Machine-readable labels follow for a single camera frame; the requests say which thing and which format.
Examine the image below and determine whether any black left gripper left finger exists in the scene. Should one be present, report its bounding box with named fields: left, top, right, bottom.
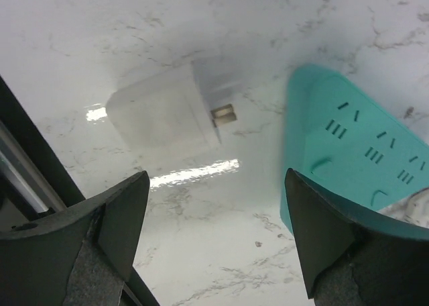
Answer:
left=1, top=172, right=149, bottom=305

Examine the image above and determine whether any teal triangular power strip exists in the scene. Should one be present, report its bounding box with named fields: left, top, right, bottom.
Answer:
left=278, top=62, right=429, bottom=236

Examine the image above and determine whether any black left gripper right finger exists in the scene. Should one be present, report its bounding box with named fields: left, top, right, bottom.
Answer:
left=284, top=168, right=428, bottom=305

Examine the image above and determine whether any white charger plug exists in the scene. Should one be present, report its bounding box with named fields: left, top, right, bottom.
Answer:
left=105, top=64, right=236, bottom=154

